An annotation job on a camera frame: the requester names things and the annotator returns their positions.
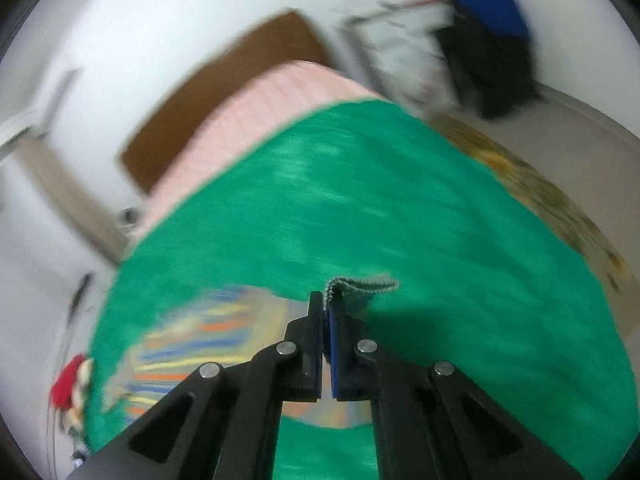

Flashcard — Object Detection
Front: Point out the white air conditioner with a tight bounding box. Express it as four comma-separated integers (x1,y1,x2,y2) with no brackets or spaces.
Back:
0,109,50,162

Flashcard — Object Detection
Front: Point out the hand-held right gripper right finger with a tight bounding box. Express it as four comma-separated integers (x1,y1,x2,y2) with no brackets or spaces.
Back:
325,292,586,480

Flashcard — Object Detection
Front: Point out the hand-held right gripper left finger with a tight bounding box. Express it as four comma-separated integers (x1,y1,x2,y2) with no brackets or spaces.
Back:
65,291,323,480

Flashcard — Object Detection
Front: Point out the red knit cloth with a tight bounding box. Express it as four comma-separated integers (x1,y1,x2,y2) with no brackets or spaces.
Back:
50,354,87,409

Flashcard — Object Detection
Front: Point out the green blanket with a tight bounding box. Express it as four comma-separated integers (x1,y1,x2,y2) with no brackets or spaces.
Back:
82,99,628,480

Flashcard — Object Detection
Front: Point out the white desk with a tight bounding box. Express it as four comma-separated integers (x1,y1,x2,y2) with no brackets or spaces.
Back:
342,0,458,116

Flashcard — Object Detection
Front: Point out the pink striped bedsheet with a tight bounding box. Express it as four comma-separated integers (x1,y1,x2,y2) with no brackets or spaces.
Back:
132,60,386,256

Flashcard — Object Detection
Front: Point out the brown wooden headboard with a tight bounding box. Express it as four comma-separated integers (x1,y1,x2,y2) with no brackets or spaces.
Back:
119,10,333,196

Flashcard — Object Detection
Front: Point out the yellow patterned cloth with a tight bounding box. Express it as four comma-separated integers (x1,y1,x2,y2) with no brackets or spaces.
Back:
434,114,628,293

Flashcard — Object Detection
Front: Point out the brown white striped pillow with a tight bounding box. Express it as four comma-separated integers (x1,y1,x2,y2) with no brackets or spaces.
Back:
60,357,97,456

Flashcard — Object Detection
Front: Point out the black jacket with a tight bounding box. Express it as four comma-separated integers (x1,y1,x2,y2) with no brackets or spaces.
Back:
435,5,543,121

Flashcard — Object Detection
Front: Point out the blue garment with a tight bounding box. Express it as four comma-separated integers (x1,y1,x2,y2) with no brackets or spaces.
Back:
446,0,531,41

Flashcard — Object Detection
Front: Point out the striped small shirt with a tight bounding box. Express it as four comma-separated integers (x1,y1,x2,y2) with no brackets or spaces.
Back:
102,274,401,431

